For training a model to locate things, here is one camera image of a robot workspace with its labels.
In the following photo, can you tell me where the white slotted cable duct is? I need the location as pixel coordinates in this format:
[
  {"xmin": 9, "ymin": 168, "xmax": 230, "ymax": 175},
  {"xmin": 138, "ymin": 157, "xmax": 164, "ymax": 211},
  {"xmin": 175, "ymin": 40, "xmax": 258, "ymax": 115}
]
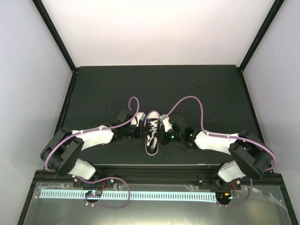
[{"xmin": 39, "ymin": 189, "xmax": 217, "ymax": 203}]

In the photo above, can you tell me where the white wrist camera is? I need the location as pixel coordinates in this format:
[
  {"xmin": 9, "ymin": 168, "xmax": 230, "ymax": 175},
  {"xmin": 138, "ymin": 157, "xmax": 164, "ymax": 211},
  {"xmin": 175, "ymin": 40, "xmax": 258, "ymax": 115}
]
[
  {"xmin": 130, "ymin": 112, "xmax": 146, "ymax": 127},
  {"xmin": 159, "ymin": 114, "xmax": 172, "ymax": 132}
]

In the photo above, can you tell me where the left black frame post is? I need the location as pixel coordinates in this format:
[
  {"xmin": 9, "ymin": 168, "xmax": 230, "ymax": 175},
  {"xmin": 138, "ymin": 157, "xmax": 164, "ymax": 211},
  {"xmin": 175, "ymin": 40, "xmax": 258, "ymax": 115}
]
[{"xmin": 32, "ymin": 0, "xmax": 76, "ymax": 72}]

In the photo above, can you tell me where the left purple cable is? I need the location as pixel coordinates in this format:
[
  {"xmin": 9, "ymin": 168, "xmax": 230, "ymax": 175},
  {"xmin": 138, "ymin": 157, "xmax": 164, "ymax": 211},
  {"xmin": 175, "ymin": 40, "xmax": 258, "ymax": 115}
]
[{"xmin": 44, "ymin": 96, "xmax": 141, "ymax": 173}]

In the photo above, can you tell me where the black aluminium mounting rail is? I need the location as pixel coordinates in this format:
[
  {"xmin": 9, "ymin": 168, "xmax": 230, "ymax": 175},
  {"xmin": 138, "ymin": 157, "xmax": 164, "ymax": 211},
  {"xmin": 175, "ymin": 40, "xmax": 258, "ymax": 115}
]
[{"xmin": 32, "ymin": 165, "xmax": 284, "ymax": 187}]

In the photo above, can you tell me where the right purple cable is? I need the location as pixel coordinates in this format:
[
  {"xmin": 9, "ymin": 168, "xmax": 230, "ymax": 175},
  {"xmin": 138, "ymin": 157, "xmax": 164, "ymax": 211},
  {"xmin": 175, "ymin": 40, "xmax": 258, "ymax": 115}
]
[{"xmin": 164, "ymin": 95, "xmax": 278, "ymax": 208}]

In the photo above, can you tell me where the right black frame post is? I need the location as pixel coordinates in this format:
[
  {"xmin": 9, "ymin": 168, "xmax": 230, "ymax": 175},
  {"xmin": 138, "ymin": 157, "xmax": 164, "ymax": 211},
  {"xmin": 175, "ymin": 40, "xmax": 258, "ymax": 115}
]
[{"xmin": 239, "ymin": 0, "xmax": 285, "ymax": 72}]

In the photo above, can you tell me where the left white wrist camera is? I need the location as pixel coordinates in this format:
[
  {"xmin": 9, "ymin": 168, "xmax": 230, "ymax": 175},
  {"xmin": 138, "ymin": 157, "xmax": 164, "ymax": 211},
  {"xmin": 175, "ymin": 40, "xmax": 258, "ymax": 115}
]
[{"xmin": 130, "ymin": 112, "xmax": 146, "ymax": 127}]

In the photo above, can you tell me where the purple cable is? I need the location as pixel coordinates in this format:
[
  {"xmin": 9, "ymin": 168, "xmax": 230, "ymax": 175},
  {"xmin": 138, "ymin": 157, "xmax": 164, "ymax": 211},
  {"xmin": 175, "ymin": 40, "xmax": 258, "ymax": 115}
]
[
  {"xmin": 44, "ymin": 96, "xmax": 141, "ymax": 173},
  {"xmin": 164, "ymin": 95, "xmax": 278, "ymax": 208}
]

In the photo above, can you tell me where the left small circuit board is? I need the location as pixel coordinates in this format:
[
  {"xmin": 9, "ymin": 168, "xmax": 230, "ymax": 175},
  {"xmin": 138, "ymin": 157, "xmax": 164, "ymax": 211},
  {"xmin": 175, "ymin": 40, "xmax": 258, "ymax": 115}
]
[{"xmin": 85, "ymin": 190, "xmax": 102, "ymax": 198}]

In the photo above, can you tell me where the black sneaker white sole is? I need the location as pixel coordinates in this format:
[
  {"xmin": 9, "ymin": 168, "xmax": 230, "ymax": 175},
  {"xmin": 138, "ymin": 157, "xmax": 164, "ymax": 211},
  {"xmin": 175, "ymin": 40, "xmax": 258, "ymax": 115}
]
[{"xmin": 144, "ymin": 111, "xmax": 160, "ymax": 156}]

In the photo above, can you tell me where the black frame post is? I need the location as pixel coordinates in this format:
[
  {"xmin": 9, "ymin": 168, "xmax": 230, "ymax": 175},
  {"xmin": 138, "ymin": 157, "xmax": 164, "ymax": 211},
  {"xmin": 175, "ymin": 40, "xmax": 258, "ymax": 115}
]
[
  {"xmin": 32, "ymin": 0, "xmax": 76, "ymax": 72},
  {"xmin": 239, "ymin": 0, "xmax": 285, "ymax": 72}
]

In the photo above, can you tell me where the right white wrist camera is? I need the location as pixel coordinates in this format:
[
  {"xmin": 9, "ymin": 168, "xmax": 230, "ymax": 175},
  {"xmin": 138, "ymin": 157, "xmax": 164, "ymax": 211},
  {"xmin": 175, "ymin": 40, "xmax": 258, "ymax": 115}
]
[{"xmin": 159, "ymin": 114, "xmax": 172, "ymax": 132}]

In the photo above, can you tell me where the small circuit board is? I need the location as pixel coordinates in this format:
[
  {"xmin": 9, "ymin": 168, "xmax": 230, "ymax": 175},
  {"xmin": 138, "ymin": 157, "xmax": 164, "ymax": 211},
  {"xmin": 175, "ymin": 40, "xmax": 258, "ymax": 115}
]
[
  {"xmin": 85, "ymin": 190, "xmax": 102, "ymax": 198},
  {"xmin": 216, "ymin": 192, "xmax": 240, "ymax": 200}
]

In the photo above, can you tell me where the right small circuit board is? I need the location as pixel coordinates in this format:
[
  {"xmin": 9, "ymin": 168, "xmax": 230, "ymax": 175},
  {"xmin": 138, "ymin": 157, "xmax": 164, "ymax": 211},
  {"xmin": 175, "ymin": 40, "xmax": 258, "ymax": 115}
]
[{"xmin": 216, "ymin": 192, "xmax": 240, "ymax": 200}]

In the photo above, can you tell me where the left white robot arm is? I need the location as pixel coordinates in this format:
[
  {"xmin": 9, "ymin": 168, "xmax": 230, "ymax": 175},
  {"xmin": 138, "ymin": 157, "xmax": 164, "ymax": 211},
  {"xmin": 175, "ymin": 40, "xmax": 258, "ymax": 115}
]
[{"xmin": 40, "ymin": 109, "xmax": 146, "ymax": 187}]

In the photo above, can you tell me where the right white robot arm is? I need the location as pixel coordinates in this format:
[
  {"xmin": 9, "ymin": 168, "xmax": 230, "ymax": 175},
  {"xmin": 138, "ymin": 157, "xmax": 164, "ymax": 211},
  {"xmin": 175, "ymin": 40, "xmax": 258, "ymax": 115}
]
[{"xmin": 157, "ymin": 115, "xmax": 274, "ymax": 189}]

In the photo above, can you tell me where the white shoelace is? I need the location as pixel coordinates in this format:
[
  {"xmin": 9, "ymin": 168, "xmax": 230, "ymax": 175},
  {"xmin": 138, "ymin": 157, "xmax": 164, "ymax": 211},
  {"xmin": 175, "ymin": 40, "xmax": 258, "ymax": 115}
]
[{"xmin": 146, "ymin": 120, "xmax": 158, "ymax": 150}]

